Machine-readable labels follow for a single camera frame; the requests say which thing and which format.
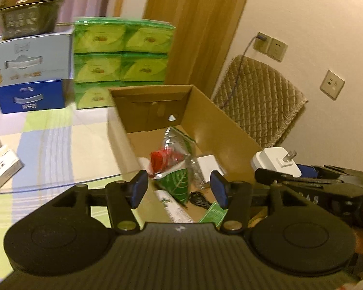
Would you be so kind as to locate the white Mecobalamin tablet box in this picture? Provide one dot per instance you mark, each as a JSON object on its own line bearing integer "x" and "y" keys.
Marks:
{"x": 10, "y": 164}

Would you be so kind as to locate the quilted beige chair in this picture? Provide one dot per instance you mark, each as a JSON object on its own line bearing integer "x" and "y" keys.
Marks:
{"x": 259, "y": 100}

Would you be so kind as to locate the bagged metal hook rack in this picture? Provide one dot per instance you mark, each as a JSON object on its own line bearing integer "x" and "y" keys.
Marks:
{"x": 207, "y": 164}

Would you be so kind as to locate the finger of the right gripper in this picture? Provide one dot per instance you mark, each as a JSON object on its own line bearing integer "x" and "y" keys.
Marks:
{"x": 327, "y": 171}
{"x": 268, "y": 177}

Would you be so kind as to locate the lower wall socket plate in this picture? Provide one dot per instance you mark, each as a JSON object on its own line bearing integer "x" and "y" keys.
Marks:
{"x": 332, "y": 85}

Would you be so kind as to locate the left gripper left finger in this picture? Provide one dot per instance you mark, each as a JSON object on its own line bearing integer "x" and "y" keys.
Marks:
{"x": 122, "y": 197}

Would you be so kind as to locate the large open cardboard box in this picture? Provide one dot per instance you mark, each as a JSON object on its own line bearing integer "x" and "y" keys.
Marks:
{"x": 139, "y": 117}

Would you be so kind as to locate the white plastic spoon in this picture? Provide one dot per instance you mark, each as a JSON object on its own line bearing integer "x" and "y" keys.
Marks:
{"x": 145, "y": 164}

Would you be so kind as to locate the black food container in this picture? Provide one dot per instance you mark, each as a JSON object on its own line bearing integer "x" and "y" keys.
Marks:
{"x": 24, "y": 18}

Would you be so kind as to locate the light blue milk carton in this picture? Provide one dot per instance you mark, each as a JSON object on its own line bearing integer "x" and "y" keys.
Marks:
{"x": 35, "y": 58}

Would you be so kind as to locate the white parrot ointment box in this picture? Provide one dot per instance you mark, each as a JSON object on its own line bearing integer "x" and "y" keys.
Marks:
{"x": 174, "y": 210}

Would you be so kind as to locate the wall power outlet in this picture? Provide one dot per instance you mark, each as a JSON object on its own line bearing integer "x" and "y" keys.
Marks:
{"x": 262, "y": 43}

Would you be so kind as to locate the dark blue milk carton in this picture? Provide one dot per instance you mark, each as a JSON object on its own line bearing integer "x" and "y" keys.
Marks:
{"x": 32, "y": 96}

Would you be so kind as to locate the green tissue pack stack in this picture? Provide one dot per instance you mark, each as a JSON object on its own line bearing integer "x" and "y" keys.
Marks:
{"x": 112, "y": 52}

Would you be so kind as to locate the green white medicine box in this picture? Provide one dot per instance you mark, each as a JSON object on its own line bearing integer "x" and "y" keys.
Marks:
{"x": 215, "y": 214}

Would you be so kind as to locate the white wall plug adapter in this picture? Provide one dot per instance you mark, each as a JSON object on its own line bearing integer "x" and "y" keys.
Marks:
{"x": 277, "y": 159}

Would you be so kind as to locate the silver green leaf pouch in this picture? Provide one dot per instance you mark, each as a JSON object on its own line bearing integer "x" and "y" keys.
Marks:
{"x": 177, "y": 179}

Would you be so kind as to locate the red candy wrapper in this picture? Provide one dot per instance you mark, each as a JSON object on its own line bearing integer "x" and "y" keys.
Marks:
{"x": 164, "y": 159}

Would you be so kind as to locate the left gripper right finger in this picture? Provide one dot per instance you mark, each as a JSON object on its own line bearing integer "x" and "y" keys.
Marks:
{"x": 236, "y": 198}

